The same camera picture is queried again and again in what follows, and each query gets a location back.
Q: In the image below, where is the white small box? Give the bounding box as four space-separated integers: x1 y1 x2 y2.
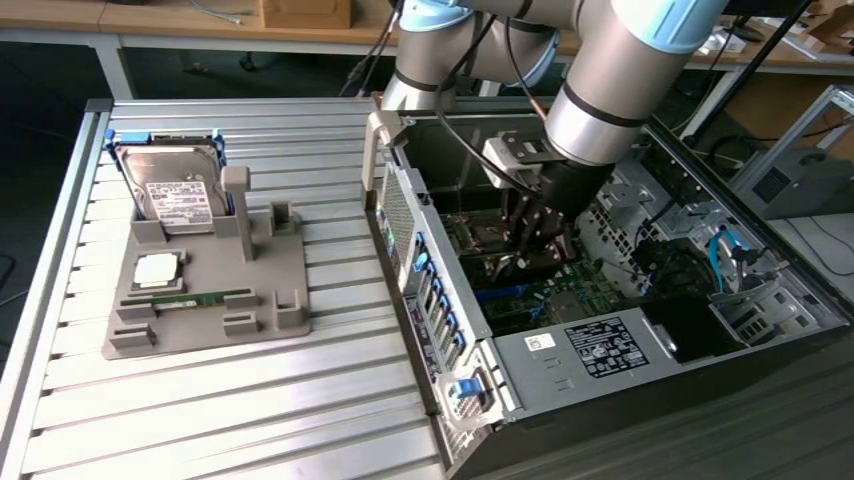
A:
706 32 746 55

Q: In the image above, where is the grey plastic parts rack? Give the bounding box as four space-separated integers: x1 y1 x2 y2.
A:
100 164 315 361

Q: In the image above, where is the grey wire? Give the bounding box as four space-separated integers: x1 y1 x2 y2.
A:
707 279 782 305

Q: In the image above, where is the aluminium profile frame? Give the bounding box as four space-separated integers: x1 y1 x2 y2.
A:
730 83 854 191

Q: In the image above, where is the hard disk in blue carrier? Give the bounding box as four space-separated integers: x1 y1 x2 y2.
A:
104 128 232 236

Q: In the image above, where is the silver CPU chip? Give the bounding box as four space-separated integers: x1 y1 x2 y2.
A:
130 252 185 291

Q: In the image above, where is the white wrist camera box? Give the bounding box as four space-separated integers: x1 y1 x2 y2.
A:
480 130 565 189

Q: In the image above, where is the CPU socket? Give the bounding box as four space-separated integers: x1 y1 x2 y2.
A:
459 213 508 251

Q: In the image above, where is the grey power supply unit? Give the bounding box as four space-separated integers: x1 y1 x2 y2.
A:
492 307 675 416

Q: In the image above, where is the grey computer tower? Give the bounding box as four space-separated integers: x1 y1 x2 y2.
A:
750 147 854 221

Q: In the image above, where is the brown cardboard box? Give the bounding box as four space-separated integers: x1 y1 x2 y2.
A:
259 0 353 30
806 0 854 54

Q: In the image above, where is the green motherboard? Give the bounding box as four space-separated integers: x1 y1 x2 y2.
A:
439 199 628 321

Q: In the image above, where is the black open PC case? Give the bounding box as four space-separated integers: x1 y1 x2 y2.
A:
363 103 854 480

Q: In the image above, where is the grey chipset heatsink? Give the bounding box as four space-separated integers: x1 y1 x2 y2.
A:
545 292 589 321

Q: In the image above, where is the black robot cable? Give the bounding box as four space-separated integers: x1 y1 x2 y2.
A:
337 0 559 199

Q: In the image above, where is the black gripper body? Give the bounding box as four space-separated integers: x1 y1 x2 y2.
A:
536 158 616 221

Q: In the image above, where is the green and black graphics card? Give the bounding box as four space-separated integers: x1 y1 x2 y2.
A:
465 244 575 294

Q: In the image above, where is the beige case latch handle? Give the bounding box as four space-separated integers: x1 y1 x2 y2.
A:
359 110 407 194

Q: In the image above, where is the black monitor with stand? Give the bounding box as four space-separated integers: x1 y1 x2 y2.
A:
723 0 815 42

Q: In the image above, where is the wooden desk with white frame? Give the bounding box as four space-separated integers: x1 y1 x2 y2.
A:
552 29 854 141
0 0 401 99

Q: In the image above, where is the light blue wire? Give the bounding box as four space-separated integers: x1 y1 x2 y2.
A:
706 227 752 294

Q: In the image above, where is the green RAM stick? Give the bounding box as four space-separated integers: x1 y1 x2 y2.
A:
149 290 228 307

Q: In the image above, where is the black slanted pole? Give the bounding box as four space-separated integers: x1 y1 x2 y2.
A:
679 0 820 141

